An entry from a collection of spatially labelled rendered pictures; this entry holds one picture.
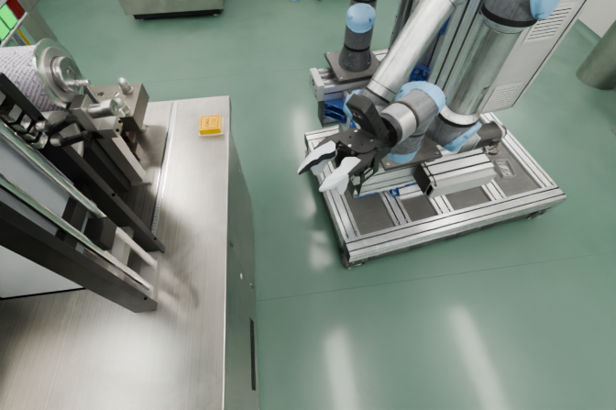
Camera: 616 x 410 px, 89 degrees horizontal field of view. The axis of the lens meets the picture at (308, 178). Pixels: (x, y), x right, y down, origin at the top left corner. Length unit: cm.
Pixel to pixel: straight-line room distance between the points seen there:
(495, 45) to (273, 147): 166
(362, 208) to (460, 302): 69
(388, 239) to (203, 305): 105
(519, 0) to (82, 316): 115
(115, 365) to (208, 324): 20
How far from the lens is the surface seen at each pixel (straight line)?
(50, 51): 89
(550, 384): 200
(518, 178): 217
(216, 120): 113
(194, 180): 101
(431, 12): 82
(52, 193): 63
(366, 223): 168
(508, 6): 82
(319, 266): 178
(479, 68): 90
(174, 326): 85
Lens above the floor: 168
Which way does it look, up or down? 55 degrees down
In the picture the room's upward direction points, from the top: straight up
